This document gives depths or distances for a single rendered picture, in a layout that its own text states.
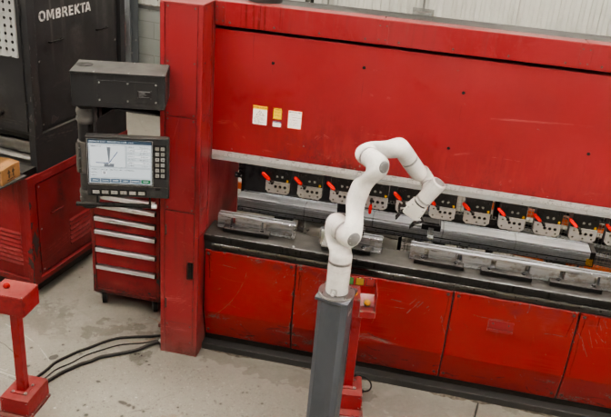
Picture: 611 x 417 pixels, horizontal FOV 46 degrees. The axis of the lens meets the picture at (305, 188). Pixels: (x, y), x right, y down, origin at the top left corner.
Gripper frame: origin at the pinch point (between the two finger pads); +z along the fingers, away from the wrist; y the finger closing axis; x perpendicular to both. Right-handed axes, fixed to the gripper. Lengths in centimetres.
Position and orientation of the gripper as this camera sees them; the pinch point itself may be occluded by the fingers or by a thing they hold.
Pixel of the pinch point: (403, 221)
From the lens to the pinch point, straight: 395.9
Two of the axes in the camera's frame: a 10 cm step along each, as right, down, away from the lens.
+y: -8.3, -5.5, -1.2
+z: -5.2, 6.7, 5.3
